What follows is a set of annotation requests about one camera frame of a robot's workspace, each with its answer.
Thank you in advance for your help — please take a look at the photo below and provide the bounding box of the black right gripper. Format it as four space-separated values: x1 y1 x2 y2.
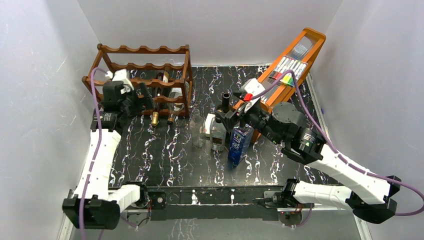
214 101 283 146

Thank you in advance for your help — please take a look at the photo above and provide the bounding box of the dark green wine bottle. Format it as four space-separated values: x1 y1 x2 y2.
215 92 231 114

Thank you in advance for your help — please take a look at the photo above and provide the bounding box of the clear whisky bottle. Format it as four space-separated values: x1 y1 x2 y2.
209 115 227 152

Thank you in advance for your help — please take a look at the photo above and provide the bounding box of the blue bottle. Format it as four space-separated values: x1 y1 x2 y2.
228 124 254 166

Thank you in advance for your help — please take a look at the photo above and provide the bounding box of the gold capped bottle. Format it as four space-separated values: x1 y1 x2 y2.
150 70 170 127

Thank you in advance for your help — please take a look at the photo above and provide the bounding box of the clear shelf bottle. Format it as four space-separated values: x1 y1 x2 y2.
189 108 206 148

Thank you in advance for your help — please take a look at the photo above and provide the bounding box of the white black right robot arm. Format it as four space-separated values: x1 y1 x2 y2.
215 102 400 224

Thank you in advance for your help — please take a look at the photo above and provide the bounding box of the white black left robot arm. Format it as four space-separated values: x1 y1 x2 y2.
62 80 154 230

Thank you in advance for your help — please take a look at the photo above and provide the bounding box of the clear lower bottle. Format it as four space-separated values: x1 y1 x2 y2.
167 87 184 126

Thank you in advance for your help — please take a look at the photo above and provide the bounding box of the brown wooden wine rack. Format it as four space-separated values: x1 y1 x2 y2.
82 43 193 117

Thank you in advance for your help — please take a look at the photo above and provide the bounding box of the white red small box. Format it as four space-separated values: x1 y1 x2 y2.
204 113 215 138

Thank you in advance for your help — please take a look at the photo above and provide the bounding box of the pack of coloured markers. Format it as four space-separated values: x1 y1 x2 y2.
268 56 308 88

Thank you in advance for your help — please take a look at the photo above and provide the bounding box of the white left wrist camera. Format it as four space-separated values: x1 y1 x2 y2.
104 69 135 95

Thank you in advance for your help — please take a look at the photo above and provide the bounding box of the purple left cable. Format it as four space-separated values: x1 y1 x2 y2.
78 67 110 240

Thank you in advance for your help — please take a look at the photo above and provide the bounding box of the purple cable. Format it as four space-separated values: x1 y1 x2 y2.
78 67 110 240
251 69 424 217

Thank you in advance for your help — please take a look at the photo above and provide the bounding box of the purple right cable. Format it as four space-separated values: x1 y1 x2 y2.
251 69 424 217

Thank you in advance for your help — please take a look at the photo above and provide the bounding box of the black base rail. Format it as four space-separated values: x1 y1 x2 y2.
117 185 314 222

